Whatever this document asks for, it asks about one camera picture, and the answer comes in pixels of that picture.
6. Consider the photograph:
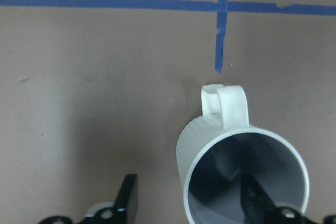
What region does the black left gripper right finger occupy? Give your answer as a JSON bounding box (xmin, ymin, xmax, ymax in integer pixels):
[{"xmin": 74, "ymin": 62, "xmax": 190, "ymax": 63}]
[{"xmin": 240, "ymin": 175, "xmax": 276, "ymax": 223}]

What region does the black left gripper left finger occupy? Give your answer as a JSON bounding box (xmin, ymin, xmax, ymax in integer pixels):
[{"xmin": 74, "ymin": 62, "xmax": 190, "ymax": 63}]
[{"xmin": 113, "ymin": 174, "xmax": 138, "ymax": 223}]

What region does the white ceramic mug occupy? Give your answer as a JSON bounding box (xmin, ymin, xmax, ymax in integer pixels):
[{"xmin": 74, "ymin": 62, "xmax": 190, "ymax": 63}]
[{"xmin": 176, "ymin": 84, "xmax": 310, "ymax": 223}]

